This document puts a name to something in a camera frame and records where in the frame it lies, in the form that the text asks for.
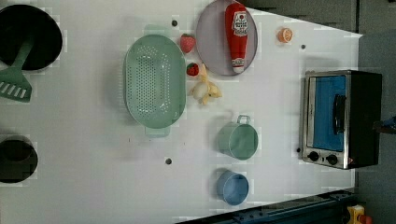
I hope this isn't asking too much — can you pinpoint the large black pot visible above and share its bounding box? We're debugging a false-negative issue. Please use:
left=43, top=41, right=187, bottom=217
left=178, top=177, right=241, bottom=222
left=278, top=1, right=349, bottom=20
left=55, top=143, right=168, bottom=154
left=0, top=5, right=63, bottom=71

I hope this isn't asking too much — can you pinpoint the small toy strawberry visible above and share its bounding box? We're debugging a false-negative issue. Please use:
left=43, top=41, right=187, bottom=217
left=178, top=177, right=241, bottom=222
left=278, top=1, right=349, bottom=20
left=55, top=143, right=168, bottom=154
left=186, top=63, right=199, bottom=77

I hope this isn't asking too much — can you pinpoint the orange slice toy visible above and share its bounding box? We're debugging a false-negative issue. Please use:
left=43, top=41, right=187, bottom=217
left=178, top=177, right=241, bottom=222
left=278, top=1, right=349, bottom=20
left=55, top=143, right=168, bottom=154
left=276, top=28, right=293, bottom=43

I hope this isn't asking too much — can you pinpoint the green metal mug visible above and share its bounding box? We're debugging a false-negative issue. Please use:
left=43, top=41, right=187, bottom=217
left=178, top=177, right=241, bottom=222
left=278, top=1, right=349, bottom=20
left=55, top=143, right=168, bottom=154
left=217, top=115, right=259, bottom=161

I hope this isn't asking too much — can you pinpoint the small black cup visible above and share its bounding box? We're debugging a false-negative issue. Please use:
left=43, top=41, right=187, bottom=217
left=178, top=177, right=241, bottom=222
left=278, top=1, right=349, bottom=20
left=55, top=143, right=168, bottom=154
left=0, top=140, right=38, bottom=184

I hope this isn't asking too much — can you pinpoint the lilac round plate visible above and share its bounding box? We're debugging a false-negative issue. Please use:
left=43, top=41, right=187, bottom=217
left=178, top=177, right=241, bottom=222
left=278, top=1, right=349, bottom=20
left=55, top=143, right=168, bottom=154
left=195, top=0, right=258, bottom=76

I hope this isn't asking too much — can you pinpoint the red ketchup bottle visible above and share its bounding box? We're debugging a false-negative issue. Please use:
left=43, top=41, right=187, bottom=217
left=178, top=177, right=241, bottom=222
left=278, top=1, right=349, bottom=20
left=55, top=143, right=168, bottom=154
left=225, top=3, right=248, bottom=74

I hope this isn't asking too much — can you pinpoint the blue cup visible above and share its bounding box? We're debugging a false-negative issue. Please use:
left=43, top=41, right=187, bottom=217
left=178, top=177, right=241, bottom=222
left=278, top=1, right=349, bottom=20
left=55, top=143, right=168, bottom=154
left=216, top=170, right=249, bottom=206

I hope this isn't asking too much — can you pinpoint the peeled toy banana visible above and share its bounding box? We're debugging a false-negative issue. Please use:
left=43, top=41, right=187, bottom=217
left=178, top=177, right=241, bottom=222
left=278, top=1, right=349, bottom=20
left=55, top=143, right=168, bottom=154
left=189, top=63, right=222, bottom=105

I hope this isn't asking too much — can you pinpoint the green slotted spatula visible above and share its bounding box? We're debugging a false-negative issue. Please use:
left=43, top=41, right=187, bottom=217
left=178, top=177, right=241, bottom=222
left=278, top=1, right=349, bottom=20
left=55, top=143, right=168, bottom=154
left=0, top=36, right=34, bottom=103

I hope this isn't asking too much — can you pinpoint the large toy strawberry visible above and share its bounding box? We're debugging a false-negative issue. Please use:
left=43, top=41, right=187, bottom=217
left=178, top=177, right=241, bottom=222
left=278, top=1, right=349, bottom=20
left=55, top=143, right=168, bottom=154
left=179, top=34, right=196, bottom=53

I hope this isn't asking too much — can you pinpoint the black toaster oven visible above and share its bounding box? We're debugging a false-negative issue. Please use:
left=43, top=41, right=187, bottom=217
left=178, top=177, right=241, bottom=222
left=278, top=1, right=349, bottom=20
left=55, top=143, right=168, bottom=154
left=302, top=70, right=382, bottom=170

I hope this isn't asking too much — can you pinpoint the green perforated colander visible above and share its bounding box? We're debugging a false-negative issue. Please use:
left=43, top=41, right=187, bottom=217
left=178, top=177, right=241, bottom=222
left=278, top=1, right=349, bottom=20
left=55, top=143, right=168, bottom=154
left=123, top=24, right=186, bottom=138

